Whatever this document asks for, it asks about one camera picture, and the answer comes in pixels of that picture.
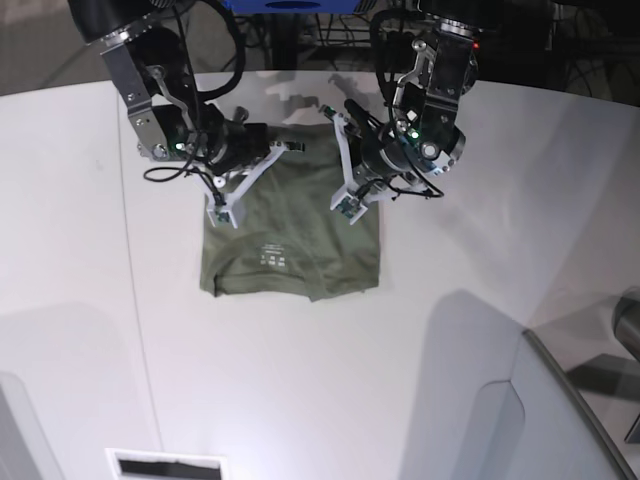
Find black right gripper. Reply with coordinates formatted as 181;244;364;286
204;107;305;175

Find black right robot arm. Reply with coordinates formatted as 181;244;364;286
69;1;305;176

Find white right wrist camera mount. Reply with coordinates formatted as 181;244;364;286
190;141;304;229

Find blue box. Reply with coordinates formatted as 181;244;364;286
223;0;359;15

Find green t-shirt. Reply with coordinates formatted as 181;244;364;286
200;124;380;301

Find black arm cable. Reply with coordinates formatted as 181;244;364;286
368;9;416;121
142;0;249;184

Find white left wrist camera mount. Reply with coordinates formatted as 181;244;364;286
320;99;404;225

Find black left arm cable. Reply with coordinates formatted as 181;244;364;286
368;9;416;121

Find grey metal stand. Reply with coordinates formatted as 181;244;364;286
520;286;640;480

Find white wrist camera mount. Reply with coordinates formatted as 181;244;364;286
190;141;304;229
320;99;404;225

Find white power strip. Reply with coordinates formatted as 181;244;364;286
299;24;371;48

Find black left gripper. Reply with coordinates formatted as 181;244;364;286
342;99;415;193

